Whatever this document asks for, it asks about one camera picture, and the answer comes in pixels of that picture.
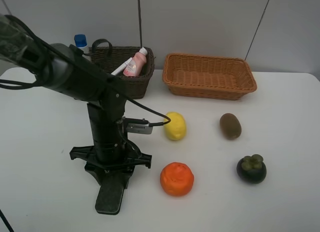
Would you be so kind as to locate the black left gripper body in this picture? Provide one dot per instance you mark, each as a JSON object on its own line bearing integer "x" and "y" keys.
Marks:
{"x": 111, "y": 157}

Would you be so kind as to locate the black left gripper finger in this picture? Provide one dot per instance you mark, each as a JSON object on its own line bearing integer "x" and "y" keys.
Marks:
{"x": 125, "y": 177}
{"x": 97, "y": 173}

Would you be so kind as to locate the dark felt board eraser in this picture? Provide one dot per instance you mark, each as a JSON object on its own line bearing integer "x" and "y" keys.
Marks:
{"x": 110, "y": 196}

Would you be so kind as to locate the orange tangerine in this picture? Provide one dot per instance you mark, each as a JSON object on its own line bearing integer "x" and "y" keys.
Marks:
{"x": 176, "y": 179}

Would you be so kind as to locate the yellow lemon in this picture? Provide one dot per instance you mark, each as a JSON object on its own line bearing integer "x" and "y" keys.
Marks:
{"x": 176, "y": 129}

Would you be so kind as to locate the white pink-tipped marker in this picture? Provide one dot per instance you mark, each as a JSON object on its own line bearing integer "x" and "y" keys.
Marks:
{"x": 122, "y": 67}

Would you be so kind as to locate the pink white-capped bottle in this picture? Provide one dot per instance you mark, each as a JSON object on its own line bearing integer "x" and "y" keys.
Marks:
{"x": 134, "y": 68}

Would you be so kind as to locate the white blue-capped shampoo bottle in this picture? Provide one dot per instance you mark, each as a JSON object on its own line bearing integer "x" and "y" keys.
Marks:
{"x": 81, "y": 43}

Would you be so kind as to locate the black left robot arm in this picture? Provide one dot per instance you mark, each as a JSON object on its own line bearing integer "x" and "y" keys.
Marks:
{"x": 63, "y": 69}

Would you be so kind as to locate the dark brown wicker basket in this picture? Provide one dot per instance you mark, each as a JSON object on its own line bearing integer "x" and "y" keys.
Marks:
{"x": 109, "y": 59}

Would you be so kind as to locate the brown kiwi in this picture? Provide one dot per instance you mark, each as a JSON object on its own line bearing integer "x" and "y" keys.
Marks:
{"x": 230, "y": 126}

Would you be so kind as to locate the dark mangosteen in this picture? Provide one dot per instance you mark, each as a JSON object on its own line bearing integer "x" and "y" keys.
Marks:
{"x": 252, "y": 169}

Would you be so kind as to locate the orange wicker basket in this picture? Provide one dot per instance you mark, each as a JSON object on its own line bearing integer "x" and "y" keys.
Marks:
{"x": 212, "y": 77}

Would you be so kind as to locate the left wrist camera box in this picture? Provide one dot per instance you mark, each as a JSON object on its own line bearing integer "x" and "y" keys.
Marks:
{"x": 137, "y": 126}

